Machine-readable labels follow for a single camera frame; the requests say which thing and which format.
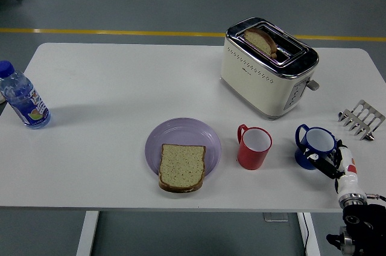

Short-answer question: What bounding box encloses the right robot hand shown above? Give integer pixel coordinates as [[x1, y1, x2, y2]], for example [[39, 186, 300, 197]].
[[297, 139, 360, 198]]

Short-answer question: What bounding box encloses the blue enamel cup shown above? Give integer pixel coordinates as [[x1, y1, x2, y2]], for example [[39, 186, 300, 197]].
[[294, 124, 338, 171]]

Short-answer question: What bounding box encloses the red enamel cup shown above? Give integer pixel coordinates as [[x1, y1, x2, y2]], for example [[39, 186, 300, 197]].
[[236, 124, 273, 171]]

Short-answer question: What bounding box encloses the rounded bread slice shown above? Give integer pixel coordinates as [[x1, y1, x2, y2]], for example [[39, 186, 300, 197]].
[[244, 27, 277, 59]]

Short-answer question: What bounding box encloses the square bread slice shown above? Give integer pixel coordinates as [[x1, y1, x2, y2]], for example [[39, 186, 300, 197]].
[[158, 143, 207, 194]]

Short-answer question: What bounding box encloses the silver metal toast rack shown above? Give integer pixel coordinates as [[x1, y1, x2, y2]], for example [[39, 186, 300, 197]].
[[337, 99, 386, 141]]

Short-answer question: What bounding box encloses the white table leg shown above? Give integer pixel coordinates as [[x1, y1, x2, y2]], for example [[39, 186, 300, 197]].
[[75, 210, 100, 256], [297, 212, 321, 256]]

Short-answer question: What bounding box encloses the cream and chrome toaster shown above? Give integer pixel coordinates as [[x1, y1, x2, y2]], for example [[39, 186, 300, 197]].
[[220, 17, 320, 121]]

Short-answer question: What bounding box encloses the purple round plate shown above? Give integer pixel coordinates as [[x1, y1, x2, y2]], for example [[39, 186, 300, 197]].
[[144, 117, 222, 183]]

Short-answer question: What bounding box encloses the yellow floor tape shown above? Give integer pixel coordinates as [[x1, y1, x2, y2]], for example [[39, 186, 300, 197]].
[[0, 28, 386, 42]]

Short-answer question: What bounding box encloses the blue-capped drink bottle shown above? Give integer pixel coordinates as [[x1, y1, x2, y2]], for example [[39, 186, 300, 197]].
[[0, 60, 51, 130]]

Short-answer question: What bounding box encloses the thin black hanging cable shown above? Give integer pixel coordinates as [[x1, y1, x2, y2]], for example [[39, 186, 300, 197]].
[[300, 213, 311, 256]]

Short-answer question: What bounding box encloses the grey under-table bracket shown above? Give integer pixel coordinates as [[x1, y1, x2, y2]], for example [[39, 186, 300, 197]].
[[264, 213, 290, 223]]

